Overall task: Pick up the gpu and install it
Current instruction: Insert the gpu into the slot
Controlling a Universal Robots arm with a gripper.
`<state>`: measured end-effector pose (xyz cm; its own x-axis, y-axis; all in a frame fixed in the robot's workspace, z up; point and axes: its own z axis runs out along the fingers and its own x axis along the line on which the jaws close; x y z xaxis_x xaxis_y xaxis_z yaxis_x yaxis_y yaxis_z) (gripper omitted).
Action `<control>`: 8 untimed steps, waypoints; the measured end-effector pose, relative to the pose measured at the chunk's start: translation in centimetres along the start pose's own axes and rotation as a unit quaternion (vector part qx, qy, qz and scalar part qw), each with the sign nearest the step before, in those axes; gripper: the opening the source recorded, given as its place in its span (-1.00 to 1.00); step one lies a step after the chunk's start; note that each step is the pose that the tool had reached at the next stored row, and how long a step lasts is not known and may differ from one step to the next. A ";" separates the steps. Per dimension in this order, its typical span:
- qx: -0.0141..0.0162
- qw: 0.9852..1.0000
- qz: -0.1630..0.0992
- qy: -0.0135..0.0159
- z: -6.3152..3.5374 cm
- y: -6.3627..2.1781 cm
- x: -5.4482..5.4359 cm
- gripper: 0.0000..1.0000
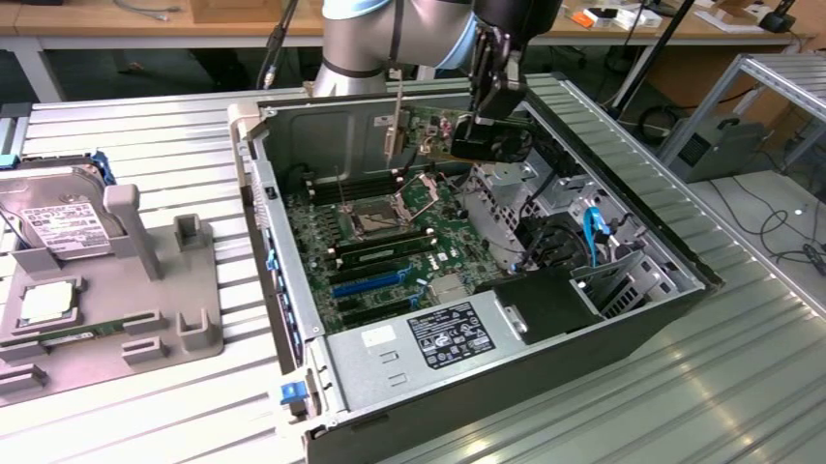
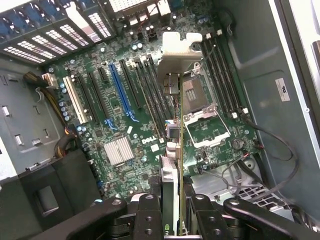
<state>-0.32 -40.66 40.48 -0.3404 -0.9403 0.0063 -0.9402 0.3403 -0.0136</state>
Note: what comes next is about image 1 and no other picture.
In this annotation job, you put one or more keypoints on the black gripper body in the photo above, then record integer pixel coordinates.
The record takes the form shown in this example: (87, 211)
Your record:
(517, 17)

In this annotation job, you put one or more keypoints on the green graphics card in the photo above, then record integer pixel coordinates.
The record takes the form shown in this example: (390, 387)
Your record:
(426, 125)

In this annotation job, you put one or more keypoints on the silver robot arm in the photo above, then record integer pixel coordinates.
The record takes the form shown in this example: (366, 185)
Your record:
(362, 38)

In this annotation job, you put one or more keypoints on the orange small box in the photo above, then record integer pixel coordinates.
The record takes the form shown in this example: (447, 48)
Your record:
(583, 19)

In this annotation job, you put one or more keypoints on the black and white device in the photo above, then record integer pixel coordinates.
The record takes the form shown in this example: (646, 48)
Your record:
(603, 19)

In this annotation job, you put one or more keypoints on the white flat box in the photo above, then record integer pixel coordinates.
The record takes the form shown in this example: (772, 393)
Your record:
(635, 19)

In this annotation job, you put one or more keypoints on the wooden desk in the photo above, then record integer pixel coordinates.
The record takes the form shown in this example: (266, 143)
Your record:
(639, 33)

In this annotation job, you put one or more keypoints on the silver drive cage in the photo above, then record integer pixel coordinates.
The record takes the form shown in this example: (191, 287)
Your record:
(503, 183)

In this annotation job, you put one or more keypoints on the metal socket cover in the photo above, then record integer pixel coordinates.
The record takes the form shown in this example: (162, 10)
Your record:
(426, 177)

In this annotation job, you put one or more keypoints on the black tripod pole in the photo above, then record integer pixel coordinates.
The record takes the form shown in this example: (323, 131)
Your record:
(653, 53)

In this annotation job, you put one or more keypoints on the black RAM slot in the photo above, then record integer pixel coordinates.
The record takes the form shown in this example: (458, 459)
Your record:
(355, 193)
(362, 182)

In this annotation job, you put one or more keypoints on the thin locking lever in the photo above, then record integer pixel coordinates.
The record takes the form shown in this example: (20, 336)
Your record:
(341, 186)

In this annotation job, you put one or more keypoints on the open cardboard tray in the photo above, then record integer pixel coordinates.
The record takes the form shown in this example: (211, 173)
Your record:
(729, 19)

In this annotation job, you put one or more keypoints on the CPU socket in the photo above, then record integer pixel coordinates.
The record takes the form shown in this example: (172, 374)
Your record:
(374, 220)

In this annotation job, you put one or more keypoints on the green motherboard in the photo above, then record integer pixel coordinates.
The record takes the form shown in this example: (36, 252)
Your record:
(465, 261)

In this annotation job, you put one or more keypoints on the grey box device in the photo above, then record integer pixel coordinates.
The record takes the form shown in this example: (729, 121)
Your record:
(729, 150)

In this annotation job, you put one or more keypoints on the black RAM stick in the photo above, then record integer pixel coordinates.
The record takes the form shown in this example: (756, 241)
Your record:
(387, 251)

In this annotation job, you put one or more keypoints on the black webcam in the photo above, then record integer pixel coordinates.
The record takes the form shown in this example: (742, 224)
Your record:
(774, 21)

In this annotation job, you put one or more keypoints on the silver chipset heatsink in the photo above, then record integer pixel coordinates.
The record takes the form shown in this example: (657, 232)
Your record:
(449, 286)

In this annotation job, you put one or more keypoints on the long black expansion slot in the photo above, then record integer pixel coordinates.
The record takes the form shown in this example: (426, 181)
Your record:
(367, 275)

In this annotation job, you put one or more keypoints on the silver disk bay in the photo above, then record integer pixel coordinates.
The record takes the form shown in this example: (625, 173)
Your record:
(645, 275)

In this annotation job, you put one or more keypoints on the black plastic shroud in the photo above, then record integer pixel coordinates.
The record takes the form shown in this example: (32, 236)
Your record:
(549, 304)

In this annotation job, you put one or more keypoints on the short black expansion slot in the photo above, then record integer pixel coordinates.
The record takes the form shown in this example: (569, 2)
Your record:
(381, 316)
(374, 307)

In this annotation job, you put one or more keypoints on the silver power supply unit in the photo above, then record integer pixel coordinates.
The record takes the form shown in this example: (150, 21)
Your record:
(387, 357)

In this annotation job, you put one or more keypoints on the black open PC case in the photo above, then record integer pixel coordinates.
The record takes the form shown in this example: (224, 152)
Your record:
(581, 377)

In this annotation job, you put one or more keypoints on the blue disk caddy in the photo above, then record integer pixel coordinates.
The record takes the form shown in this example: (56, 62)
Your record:
(103, 166)

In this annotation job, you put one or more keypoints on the blue case latch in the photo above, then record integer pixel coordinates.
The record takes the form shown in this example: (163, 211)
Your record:
(293, 392)

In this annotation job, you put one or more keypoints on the silver hard disk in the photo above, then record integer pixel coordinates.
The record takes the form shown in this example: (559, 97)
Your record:
(64, 222)

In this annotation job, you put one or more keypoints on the grey parts rack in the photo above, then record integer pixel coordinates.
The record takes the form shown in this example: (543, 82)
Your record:
(130, 299)

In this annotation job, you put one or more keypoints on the silver CPU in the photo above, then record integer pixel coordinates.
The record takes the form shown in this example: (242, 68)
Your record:
(46, 302)

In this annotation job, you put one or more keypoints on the green RAM stick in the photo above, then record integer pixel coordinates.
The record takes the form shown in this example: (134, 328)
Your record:
(78, 333)

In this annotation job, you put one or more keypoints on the aluminium profile frame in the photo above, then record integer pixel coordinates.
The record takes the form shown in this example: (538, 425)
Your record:
(774, 72)

